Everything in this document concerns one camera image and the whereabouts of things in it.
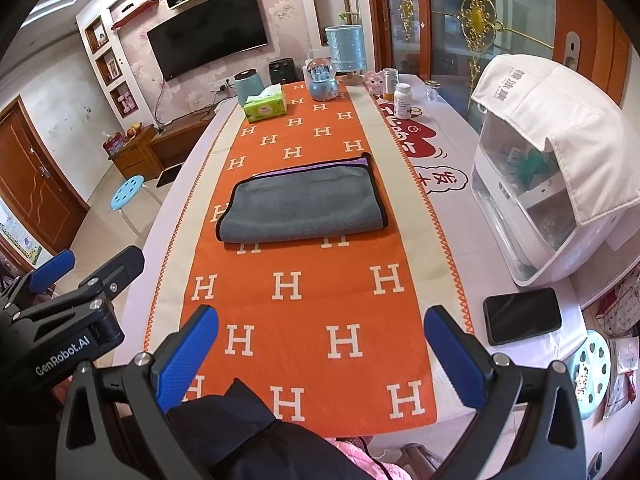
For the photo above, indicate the orange letter-print blanket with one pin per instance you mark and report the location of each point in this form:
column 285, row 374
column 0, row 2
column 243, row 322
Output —
column 310, row 300

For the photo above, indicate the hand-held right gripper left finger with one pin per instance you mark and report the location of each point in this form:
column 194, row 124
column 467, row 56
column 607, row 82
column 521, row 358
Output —
column 192, row 347

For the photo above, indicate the white cloth cover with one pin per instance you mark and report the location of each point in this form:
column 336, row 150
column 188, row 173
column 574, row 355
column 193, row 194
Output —
column 575, row 130

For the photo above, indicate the light blue bucket container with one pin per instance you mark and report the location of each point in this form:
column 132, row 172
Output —
column 344, row 47

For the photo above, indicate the dark clothing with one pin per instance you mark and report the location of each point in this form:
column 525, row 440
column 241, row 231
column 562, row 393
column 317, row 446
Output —
column 260, row 440

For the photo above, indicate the grey and purple towel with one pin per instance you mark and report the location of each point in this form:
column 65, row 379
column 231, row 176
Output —
column 300, row 202

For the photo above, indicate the red gift box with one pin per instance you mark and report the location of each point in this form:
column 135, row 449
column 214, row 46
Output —
column 114, row 144

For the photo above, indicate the black air fryer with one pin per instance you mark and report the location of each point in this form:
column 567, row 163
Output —
column 281, row 72

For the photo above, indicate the blue snow globe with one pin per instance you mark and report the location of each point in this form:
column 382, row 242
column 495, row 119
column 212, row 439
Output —
column 322, row 82

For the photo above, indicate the glass door with gold ornament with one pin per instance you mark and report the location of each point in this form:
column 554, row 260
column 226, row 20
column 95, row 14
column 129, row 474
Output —
column 475, row 15

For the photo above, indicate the pink quilted cloth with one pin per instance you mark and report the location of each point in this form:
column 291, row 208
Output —
column 350, row 455

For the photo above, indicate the colourful wall poster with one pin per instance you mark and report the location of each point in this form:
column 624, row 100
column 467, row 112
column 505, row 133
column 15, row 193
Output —
column 17, row 237

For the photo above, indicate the red wall shelf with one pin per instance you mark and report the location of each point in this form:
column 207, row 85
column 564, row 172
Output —
column 132, row 14

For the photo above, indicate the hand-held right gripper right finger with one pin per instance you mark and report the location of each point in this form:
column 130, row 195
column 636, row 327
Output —
column 452, row 360

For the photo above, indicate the red and white packets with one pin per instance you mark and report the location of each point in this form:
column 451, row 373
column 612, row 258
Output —
column 622, row 305

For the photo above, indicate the small glass jar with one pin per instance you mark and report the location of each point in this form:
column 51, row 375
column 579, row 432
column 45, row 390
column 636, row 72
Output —
column 433, row 92

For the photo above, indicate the black smartphone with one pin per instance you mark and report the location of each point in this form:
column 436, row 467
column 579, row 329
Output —
column 522, row 315

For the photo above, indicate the teal round stool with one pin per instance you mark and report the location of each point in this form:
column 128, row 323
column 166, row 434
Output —
column 590, row 365

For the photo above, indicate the white pill bottle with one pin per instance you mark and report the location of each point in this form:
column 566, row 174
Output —
column 403, row 102

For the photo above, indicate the pink figurine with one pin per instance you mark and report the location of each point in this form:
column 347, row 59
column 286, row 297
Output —
column 373, row 82

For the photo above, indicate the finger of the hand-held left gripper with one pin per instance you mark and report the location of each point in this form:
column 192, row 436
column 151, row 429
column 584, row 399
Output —
column 117, row 267
column 50, row 270

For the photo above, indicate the brown wooden door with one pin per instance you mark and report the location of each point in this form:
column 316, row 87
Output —
column 35, row 180

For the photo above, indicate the teal jar with black lid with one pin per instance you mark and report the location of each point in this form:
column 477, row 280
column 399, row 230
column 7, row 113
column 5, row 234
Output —
column 246, row 89

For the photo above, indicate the wall-mounted television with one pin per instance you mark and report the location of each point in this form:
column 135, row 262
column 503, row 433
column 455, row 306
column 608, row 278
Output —
column 210, row 32

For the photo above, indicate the green tissue box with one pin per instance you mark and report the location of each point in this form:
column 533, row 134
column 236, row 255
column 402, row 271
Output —
column 265, row 107

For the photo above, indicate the wooden TV cabinet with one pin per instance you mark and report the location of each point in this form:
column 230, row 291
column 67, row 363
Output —
column 150, row 147

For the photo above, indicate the dark floor mat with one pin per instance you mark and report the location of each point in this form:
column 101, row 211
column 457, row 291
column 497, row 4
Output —
column 167, row 177

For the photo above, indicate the blue round stool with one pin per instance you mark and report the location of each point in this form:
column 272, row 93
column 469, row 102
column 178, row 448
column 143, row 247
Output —
column 127, row 192

